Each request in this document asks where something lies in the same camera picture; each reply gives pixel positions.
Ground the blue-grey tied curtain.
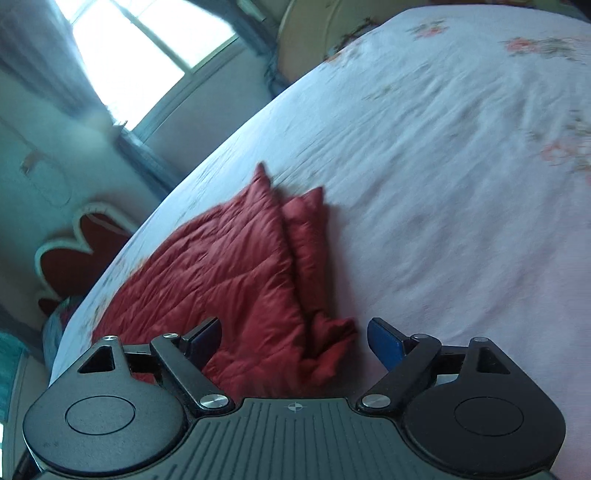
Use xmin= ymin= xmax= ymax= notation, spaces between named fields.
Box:
xmin=0 ymin=37 xmax=185 ymax=199
xmin=185 ymin=0 xmax=296 ymax=93

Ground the white wall cable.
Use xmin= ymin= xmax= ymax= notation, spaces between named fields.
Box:
xmin=9 ymin=129 xmax=75 ymax=208

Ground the window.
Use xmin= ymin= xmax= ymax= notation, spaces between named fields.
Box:
xmin=69 ymin=0 xmax=241 ymax=134

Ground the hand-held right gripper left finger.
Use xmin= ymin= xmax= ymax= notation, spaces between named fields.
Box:
xmin=76 ymin=318 xmax=232 ymax=411

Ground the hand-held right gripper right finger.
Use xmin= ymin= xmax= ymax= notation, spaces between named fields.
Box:
xmin=356 ymin=318 xmax=512 ymax=411

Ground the red puffer jacket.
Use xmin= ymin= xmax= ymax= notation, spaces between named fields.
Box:
xmin=91 ymin=161 xmax=358 ymax=400

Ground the bed with floral white sheet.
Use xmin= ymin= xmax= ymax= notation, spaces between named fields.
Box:
xmin=48 ymin=7 xmax=591 ymax=480

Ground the cream round headboard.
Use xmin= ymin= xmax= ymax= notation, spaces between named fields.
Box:
xmin=277 ymin=0 xmax=426 ymax=84

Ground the blue and pink pillow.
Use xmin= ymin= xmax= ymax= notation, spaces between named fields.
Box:
xmin=42 ymin=295 xmax=86 ymax=370

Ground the red heart-shaped headboard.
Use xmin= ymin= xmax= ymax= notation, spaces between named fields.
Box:
xmin=33 ymin=202 xmax=139 ymax=319

